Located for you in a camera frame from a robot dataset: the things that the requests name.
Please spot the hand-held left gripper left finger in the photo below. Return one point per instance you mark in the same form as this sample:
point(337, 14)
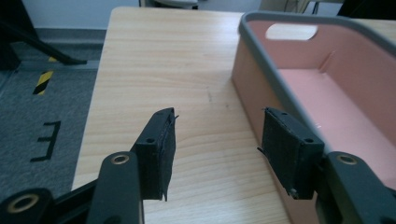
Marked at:
point(155, 155)

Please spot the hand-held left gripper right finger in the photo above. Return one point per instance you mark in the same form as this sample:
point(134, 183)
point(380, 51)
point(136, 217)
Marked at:
point(289, 155)

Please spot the yellow black striped floor tape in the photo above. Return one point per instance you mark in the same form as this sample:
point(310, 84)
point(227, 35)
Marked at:
point(43, 81)

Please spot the black metal stand leg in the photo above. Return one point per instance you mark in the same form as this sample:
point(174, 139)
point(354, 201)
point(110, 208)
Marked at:
point(31, 42)

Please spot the black floor tape mark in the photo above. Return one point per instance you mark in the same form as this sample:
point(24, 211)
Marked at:
point(48, 140)

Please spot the pink bin with grey rim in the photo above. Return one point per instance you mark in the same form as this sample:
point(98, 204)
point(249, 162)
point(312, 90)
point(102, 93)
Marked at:
point(342, 93)

